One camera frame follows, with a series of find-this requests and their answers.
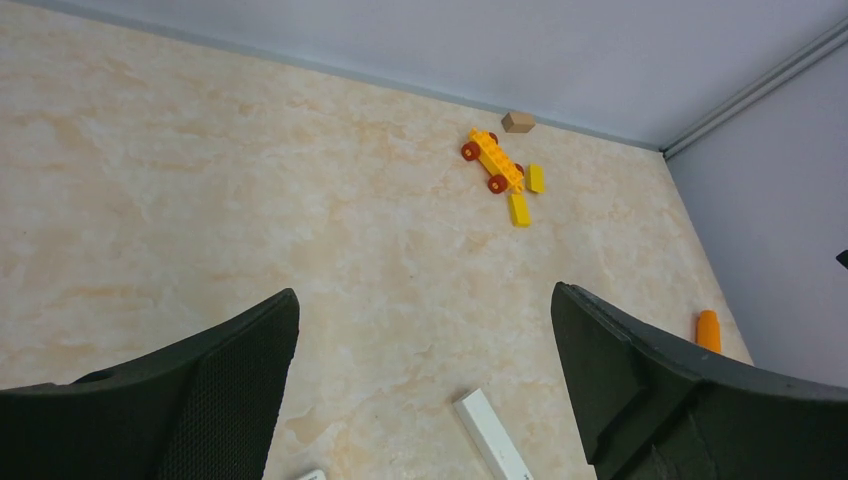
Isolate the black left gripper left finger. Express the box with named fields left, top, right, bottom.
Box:
left=1, top=289, right=300, bottom=479

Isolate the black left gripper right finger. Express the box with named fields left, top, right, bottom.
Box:
left=551, top=282, right=847, bottom=479

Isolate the white remote control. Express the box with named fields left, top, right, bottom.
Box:
left=453, top=389, right=534, bottom=480

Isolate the white remote with buttons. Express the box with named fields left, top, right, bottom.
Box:
left=297, top=469, right=327, bottom=480

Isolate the orange toy carrot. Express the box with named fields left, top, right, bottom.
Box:
left=695, top=310, right=722, bottom=354

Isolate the yellow flat brick lower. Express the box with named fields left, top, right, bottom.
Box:
left=508, top=193, right=532, bottom=228

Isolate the yellow flat brick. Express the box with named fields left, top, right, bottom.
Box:
left=508, top=193, right=532, bottom=228
left=525, top=164, right=546, bottom=194

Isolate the yellow flat brick upper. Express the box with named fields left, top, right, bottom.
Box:
left=525, top=164, right=546, bottom=194

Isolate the yellow toy brick car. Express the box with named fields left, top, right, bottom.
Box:
left=460, top=128, right=525, bottom=194

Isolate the small wooden block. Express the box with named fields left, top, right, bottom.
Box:
left=501, top=111, right=536, bottom=134

